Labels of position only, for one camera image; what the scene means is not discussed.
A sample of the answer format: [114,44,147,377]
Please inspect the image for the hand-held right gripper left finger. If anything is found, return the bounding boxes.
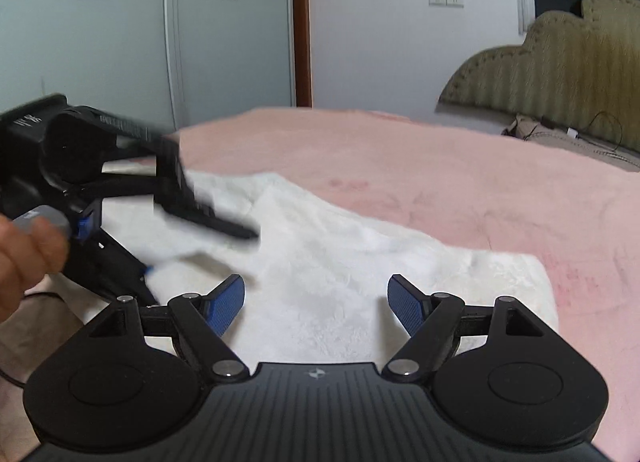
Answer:
[85,274,251,383]

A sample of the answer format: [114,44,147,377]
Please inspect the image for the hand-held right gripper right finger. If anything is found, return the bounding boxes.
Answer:
[382,274,558,383]

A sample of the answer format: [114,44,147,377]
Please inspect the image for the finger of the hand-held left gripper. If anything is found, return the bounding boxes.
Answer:
[62,231,162,307]
[152,136,261,243]

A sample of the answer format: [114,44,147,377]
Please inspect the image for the white pants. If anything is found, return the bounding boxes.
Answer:
[80,171,561,378]

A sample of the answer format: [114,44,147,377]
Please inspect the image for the person's left hand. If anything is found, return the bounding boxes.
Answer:
[0,216,71,323]

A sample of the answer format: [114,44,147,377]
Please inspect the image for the pale green sliding wardrobe door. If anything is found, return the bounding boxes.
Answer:
[0,0,177,137]
[165,0,297,130]

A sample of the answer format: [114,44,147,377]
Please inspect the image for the pink bed blanket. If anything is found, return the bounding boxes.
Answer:
[0,106,640,462]

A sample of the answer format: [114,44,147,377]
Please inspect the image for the olive green padded headboard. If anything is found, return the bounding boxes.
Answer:
[437,0,640,153]

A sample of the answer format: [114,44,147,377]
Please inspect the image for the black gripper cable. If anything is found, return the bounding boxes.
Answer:
[0,291,62,388]

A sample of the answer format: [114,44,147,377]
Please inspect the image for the brown wooden door frame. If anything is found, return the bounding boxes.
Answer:
[290,0,314,108]

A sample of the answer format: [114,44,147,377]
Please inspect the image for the thin black cable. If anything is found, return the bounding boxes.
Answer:
[584,110,626,153]

